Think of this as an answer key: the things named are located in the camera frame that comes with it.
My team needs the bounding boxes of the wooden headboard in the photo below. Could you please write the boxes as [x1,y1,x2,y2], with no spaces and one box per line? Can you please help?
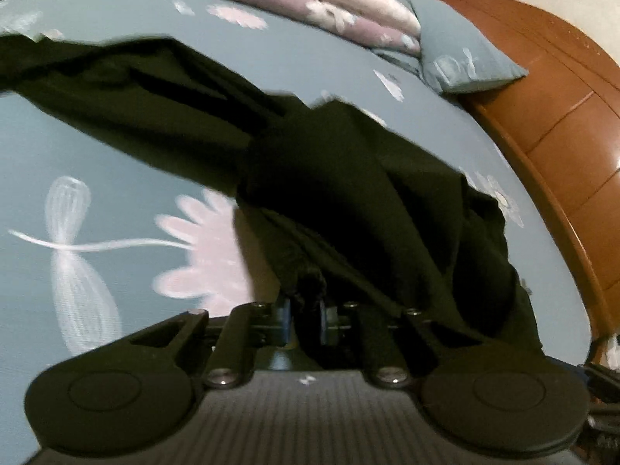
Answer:
[429,0,620,340]

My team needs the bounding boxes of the black drawstring pants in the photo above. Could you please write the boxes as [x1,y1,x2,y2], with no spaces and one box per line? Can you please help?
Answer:
[0,36,543,355]

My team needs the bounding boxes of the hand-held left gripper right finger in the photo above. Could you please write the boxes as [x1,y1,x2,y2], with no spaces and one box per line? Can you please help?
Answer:
[317,299,468,391]

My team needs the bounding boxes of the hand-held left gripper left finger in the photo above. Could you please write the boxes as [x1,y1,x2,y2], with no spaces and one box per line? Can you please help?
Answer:
[128,299,294,391]

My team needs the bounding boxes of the teal printed pillow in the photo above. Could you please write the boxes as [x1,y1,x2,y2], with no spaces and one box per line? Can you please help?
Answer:
[390,0,529,95]

